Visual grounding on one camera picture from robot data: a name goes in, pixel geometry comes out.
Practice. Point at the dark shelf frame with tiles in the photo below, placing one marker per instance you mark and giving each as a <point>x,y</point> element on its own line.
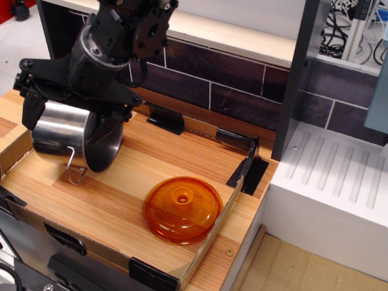
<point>240,79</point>

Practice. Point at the orange transparent pot lid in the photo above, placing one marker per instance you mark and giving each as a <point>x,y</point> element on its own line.
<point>182,210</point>

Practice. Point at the black caster wheel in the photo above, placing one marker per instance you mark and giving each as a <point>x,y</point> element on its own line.
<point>20,11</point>

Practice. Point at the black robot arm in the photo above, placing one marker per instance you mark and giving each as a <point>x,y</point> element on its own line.
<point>121,32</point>

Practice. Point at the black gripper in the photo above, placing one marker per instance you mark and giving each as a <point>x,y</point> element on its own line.
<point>90,88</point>

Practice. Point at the brass screw washer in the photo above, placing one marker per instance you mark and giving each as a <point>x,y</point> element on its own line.
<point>229,252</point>

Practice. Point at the white ridged drain board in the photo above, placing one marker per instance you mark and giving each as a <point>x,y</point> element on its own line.
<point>328,196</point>

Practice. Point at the stainless steel pot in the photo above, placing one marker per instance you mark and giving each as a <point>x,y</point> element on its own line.
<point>63,135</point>

